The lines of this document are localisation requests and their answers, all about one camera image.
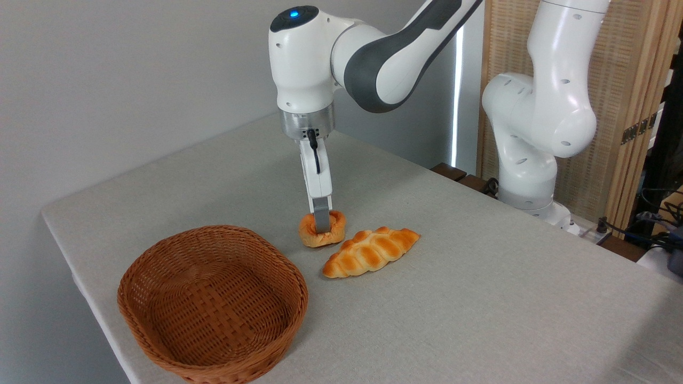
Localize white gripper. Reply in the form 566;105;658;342
299;137;334;235

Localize round orange bread roll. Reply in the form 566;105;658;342
298;210;347;249

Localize braided long bread loaf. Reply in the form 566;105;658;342
322;227;422;279

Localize brown woven wicker basket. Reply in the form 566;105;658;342
117;225;309;384

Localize dark wooden block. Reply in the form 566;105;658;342
459;174;498;199
430;163;468;182

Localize grey tablecloth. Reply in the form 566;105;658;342
41;112;683;384

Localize brass screen hinge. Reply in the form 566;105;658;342
621;113;658;146

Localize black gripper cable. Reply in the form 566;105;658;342
306;129;322;175

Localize black cable bundle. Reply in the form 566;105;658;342
597;187;683;252

